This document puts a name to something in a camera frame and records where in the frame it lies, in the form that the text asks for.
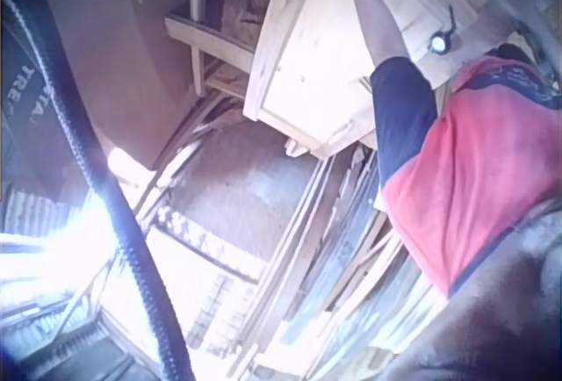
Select stack of wooden slats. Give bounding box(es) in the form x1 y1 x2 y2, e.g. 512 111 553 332
239 139 444 381

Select large brown board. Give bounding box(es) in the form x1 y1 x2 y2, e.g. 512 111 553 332
32 0 208 172

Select black tool with round head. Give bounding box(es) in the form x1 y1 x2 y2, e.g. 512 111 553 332
426 4 460 55

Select corrugated metal sheet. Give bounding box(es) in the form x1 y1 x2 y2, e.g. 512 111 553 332
0 183 91 250

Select black tyre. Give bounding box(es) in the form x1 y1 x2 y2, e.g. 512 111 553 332
0 16 91 206

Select white patterned wooden frame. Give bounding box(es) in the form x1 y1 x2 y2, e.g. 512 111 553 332
140 203 269 360

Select pale wooden cabinet frame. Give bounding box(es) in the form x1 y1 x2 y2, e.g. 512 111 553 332
243 0 384 159

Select pale wooden chair frame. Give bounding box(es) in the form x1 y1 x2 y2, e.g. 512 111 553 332
164 0 261 102

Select black ribbed hose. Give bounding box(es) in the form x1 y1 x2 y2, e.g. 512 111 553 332
0 0 198 381

